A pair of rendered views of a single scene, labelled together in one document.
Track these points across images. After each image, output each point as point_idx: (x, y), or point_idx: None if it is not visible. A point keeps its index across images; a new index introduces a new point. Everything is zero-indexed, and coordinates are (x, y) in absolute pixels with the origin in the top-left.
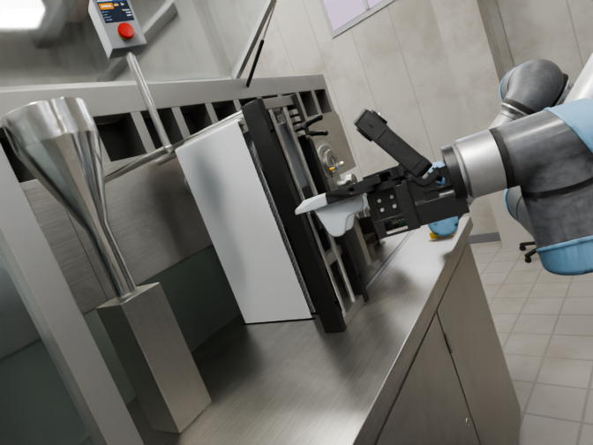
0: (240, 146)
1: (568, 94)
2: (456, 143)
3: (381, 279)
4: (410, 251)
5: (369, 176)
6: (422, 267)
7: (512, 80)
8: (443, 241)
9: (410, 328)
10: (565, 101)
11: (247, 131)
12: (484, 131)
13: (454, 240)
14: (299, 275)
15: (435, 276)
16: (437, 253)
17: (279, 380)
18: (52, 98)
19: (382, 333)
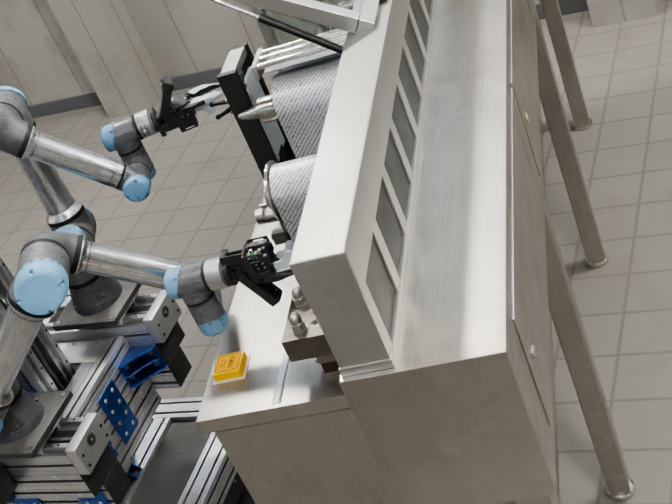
0: (288, 69)
1: (90, 153)
2: (146, 109)
3: (294, 279)
4: (271, 332)
5: (181, 93)
6: (253, 299)
7: (60, 235)
8: (232, 350)
9: (254, 229)
10: (94, 153)
11: (291, 71)
12: (135, 113)
13: (219, 350)
14: None
15: (239, 284)
16: (239, 323)
17: None
18: None
19: (273, 222)
